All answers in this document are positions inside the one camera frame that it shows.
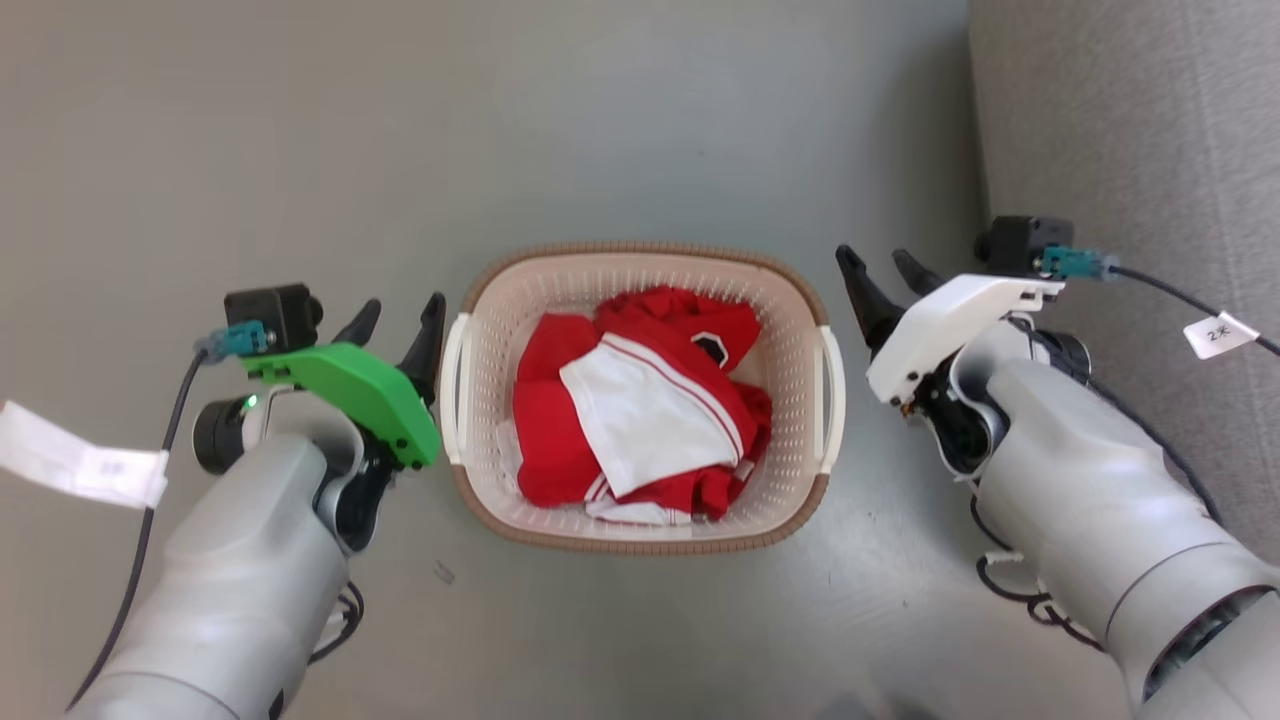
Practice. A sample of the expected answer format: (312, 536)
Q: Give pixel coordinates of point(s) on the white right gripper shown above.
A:
(940, 330)

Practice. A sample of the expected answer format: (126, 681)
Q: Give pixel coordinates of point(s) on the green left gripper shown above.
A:
(370, 390)

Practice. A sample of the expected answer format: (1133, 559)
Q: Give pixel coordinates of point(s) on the cream perforated plastic laundry basket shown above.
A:
(480, 400)

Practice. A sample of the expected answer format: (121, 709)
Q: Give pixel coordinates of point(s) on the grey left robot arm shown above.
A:
(240, 580)

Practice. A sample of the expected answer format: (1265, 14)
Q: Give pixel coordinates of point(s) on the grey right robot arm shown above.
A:
(1090, 490)

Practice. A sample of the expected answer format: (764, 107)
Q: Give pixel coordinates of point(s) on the red garment with white trim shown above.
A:
(550, 440)

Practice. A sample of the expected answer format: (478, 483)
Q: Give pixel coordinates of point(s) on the white garment with red stripes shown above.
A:
(650, 420)

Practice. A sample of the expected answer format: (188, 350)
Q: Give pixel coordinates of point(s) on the grey fabric sofa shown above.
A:
(1130, 130)

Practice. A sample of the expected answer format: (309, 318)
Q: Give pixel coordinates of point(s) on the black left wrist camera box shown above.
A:
(275, 308)

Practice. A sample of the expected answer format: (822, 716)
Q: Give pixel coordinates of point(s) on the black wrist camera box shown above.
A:
(1015, 245)
(275, 308)

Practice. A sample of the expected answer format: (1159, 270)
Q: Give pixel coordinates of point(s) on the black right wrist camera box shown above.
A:
(1015, 245)

